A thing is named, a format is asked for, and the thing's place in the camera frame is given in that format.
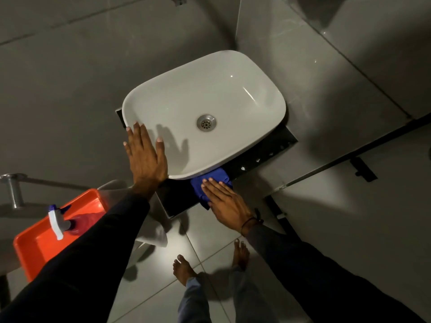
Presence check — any person's right forearm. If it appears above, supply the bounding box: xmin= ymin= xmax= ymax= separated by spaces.
xmin=245 ymin=225 xmax=426 ymax=323

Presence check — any person's right foot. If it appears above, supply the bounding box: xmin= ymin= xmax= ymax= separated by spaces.
xmin=232 ymin=239 xmax=251 ymax=271

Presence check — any person's left forearm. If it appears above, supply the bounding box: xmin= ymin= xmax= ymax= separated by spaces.
xmin=0 ymin=193 xmax=151 ymax=323

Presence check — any spray bottle with white trigger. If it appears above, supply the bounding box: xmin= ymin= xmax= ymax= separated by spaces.
xmin=47 ymin=204 xmax=89 ymax=241

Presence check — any person's foot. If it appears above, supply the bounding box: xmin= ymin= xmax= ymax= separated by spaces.
xmin=232 ymin=239 xmax=251 ymax=271
xmin=173 ymin=254 xmax=198 ymax=287

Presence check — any person's right leg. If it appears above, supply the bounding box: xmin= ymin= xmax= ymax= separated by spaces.
xmin=229 ymin=266 xmax=280 ymax=323

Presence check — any blue cleaning cloth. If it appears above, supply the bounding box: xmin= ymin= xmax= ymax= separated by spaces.
xmin=190 ymin=167 xmax=233 ymax=210

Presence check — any chrome wall rail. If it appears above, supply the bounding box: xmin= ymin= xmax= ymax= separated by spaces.
xmin=0 ymin=173 xmax=28 ymax=210

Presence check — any metal sink drain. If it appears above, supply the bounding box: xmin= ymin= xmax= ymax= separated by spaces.
xmin=197 ymin=114 xmax=217 ymax=132

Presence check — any orange plastic tray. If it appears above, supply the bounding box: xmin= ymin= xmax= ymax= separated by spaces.
xmin=13 ymin=188 xmax=110 ymax=283

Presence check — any person's leg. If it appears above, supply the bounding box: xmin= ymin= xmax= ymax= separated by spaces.
xmin=229 ymin=266 xmax=280 ymax=323
xmin=177 ymin=277 xmax=213 ymax=323

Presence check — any black door hinge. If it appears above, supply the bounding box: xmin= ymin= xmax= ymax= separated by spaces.
xmin=350 ymin=157 xmax=378 ymax=183

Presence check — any black sink counter slab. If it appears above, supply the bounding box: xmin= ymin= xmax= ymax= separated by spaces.
xmin=116 ymin=107 xmax=299 ymax=219

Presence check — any person's left leg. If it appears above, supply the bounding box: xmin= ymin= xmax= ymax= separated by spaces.
xmin=177 ymin=277 xmax=213 ymax=323

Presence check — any person's left hand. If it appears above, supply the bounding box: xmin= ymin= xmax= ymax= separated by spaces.
xmin=123 ymin=122 xmax=168 ymax=200

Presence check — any black wrist band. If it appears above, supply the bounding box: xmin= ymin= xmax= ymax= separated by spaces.
xmin=240 ymin=208 xmax=264 ymax=236

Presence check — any person's right hand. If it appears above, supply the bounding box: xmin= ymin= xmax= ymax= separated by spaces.
xmin=201 ymin=178 xmax=258 ymax=235

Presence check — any person's left foot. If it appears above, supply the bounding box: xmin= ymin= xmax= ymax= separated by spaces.
xmin=173 ymin=254 xmax=198 ymax=287

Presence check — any white ceramic sink basin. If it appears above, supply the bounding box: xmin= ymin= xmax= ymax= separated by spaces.
xmin=122 ymin=50 xmax=287 ymax=180

